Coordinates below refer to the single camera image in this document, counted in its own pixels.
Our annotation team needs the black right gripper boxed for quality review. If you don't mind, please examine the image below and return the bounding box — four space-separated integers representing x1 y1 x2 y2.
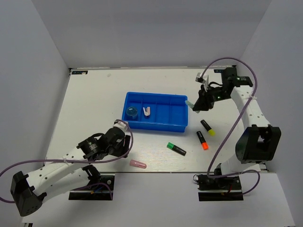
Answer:
192 84 231 111

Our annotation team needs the yellow highlighter black body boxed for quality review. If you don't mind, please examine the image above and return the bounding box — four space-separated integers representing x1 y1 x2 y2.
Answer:
200 120 215 136

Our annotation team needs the blue glue jar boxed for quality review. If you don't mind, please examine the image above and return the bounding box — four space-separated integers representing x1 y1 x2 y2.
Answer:
125 106 138 121

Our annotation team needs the white pink stapler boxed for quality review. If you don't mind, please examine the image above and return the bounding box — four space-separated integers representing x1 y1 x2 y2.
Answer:
143 106 151 118

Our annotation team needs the orange highlighter black body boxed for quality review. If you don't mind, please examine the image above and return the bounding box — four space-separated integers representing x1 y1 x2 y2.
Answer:
196 131 209 150

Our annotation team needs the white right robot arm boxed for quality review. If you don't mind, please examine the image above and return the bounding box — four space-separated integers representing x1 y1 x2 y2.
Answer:
192 67 281 189

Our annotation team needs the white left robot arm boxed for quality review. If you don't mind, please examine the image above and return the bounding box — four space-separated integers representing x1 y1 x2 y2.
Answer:
10 127 132 217

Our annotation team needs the right corner table label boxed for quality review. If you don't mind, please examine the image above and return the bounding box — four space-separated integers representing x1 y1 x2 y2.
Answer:
214 69 224 73

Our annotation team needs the corner table label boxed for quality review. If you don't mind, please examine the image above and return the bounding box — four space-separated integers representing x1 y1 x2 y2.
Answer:
214 69 224 73
71 70 88 75

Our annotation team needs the blue plastic divided bin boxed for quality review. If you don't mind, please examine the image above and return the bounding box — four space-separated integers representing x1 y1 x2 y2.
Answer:
122 92 188 132

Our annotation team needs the green highlighter black body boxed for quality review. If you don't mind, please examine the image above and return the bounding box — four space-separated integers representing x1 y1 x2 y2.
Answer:
167 142 187 156

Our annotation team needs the left corner table label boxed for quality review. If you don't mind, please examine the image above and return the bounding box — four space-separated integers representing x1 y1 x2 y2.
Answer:
71 70 88 75

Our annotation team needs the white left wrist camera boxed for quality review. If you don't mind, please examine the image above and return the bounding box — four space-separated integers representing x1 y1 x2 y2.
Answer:
113 120 128 133

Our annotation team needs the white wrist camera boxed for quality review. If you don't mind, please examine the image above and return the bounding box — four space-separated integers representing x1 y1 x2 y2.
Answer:
195 72 209 91
113 120 128 133

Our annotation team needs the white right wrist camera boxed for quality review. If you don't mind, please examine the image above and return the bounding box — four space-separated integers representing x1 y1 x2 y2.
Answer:
195 72 209 91

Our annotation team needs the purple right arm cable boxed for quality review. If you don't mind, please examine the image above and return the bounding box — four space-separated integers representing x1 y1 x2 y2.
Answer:
202 57 260 196

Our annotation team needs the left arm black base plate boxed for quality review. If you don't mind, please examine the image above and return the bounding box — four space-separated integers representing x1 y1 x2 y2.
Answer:
69 174 115 201

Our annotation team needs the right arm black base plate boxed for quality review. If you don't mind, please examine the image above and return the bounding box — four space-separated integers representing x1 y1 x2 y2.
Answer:
193 174 243 202

